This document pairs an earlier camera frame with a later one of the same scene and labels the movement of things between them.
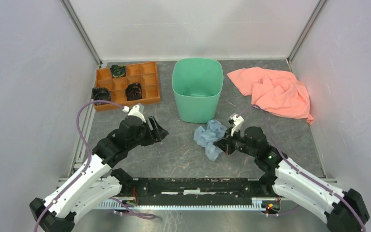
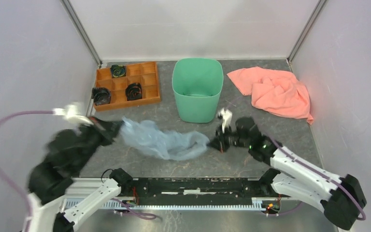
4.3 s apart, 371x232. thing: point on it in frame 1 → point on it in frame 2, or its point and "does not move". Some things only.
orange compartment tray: (145, 74) does not move
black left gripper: (161, 134) → (108, 129)
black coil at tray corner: (101, 93) does not move
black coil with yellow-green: (118, 71) does not move
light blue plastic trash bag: (206, 137) → (174, 145)
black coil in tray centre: (134, 91) does not move
